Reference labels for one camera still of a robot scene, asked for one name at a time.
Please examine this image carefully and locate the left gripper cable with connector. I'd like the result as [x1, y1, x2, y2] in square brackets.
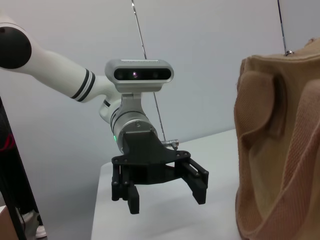
[161, 139, 181, 151]

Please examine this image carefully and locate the khaki canvas food bag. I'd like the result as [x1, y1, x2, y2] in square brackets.
[233, 37, 320, 240]

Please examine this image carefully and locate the white sneaker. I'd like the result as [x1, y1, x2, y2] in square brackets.
[35, 223, 48, 239]

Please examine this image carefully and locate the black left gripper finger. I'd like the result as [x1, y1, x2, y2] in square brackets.
[111, 162, 141, 215]
[173, 157, 210, 206]

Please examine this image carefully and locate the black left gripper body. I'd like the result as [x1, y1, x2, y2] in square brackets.
[111, 129, 193, 186]

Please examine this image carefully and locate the brown cardboard box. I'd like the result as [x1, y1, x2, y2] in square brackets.
[0, 205, 20, 240]

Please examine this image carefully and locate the black stand pole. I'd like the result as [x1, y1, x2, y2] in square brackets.
[0, 97, 47, 240]

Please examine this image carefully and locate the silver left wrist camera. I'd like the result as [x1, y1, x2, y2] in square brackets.
[104, 59, 175, 113]

